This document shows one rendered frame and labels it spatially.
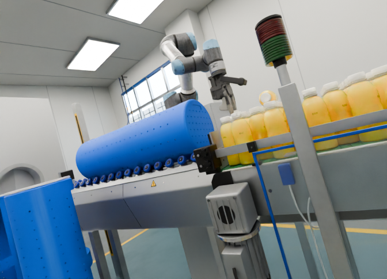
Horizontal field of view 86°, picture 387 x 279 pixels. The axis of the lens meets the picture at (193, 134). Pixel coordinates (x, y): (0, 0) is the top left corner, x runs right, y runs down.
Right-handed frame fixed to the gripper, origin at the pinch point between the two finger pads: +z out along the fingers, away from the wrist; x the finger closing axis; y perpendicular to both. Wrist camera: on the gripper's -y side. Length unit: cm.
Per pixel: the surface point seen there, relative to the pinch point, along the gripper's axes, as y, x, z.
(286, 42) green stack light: -29, 40, -8
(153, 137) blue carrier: 36.1, 16.8, 0.8
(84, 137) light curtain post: 158, -28, -24
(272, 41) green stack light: -26, 42, -9
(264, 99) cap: -15.6, 8.1, -0.6
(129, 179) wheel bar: 63, 14, 18
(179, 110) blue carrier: 20.0, 13.4, -7.5
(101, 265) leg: 114, 11, 72
